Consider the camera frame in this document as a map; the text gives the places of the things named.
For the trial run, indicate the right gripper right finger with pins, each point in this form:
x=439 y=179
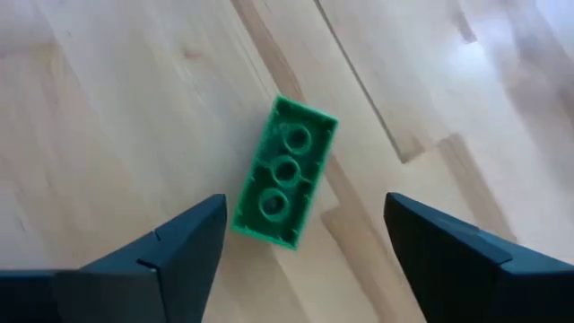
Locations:
x=471 y=287

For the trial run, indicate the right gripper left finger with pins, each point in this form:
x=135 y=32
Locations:
x=134 y=287

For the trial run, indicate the green building block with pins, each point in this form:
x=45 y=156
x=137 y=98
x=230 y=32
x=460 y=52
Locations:
x=287 y=172

